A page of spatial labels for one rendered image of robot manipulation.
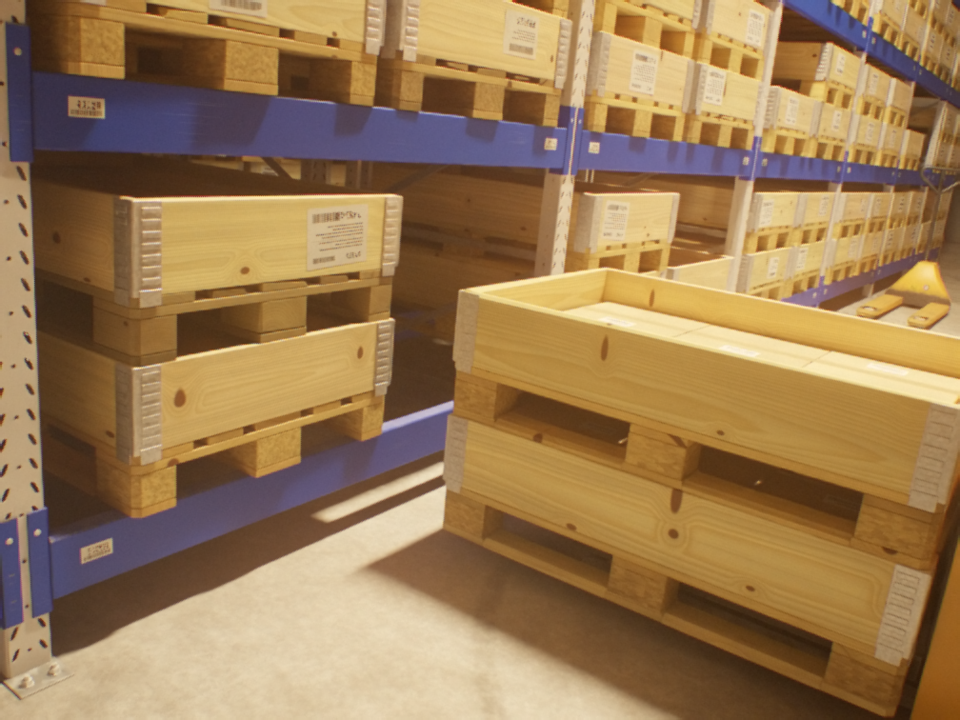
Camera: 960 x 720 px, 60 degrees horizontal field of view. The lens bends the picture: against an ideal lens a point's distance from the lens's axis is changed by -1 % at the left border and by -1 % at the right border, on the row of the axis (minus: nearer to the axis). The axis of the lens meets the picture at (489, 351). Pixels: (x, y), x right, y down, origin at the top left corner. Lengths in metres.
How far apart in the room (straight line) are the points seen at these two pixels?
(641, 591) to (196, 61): 1.57
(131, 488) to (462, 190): 1.99
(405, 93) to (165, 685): 1.51
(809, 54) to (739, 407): 4.11
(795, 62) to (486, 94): 3.49
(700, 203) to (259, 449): 3.46
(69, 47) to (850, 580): 1.82
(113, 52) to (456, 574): 1.48
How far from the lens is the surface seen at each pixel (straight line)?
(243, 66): 1.94
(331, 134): 2.14
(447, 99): 2.61
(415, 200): 3.62
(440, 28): 2.42
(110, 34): 1.77
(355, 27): 2.17
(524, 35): 2.73
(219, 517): 2.16
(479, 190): 3.43
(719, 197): 5.00
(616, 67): 3.26
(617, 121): 3.46
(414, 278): 3.64
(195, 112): 1.89
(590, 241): 3.18
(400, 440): 2.56
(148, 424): 1.91
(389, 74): 2.32
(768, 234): 5.26
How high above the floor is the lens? 1.15
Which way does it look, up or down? 15 degrees down
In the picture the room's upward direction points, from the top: 6 degrees clockwise
